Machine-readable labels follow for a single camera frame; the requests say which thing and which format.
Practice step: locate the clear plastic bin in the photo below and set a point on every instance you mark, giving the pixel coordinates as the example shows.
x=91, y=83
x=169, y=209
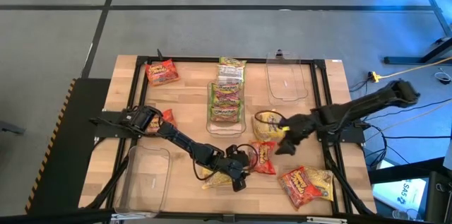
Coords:
x=226, y=130
x=286, y=93
x=146, y=181

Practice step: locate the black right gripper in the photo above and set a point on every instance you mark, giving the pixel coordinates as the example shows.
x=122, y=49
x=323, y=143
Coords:
x=300, y=128

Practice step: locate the black equipment box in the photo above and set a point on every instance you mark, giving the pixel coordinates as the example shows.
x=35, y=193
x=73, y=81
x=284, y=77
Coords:
x=439, y=199

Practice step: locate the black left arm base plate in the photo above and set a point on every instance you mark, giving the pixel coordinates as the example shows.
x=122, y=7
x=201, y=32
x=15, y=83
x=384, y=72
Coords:
x=106, y=128

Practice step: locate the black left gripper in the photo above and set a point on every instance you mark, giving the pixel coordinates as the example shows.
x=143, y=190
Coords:
x=237, y=167

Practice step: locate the yellow power plug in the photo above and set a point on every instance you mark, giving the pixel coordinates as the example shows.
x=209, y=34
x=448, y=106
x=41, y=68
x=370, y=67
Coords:
x=374, y=76

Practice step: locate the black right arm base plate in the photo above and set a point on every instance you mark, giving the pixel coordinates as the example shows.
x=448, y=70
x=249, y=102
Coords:
x=353, y=135

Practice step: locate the black hazard-striped floor platform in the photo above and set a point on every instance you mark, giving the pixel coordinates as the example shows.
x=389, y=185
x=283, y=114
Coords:
x=63, y=167

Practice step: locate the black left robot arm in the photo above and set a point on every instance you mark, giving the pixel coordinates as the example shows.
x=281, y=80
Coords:
x=180, y=141

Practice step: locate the black desk leg frame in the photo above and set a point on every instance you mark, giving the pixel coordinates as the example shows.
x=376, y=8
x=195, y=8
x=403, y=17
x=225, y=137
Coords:
x=402, y=60

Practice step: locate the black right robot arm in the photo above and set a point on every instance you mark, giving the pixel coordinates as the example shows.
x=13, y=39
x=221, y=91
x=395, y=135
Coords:
x=367, y=102

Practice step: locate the black aluminium table frame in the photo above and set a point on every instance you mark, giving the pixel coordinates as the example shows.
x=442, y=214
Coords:
x=169, y=60

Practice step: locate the orange saucy noodles pack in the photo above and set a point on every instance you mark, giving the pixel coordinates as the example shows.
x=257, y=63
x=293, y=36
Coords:
x=169, y=115
x=162, y=72
x=264, y=158
x=295, y=188

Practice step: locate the yellow creamy chicken ramen pack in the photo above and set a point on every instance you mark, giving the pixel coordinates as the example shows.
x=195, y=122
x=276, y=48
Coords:
x=215, y=180
x=323, y=181

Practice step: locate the silver metal bracket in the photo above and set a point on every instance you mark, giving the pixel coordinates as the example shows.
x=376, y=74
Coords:
x=120, y=216
x=326, y=220

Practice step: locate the grey chair base leg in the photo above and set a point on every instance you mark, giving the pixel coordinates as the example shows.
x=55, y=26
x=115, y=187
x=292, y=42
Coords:
x=10, y=128

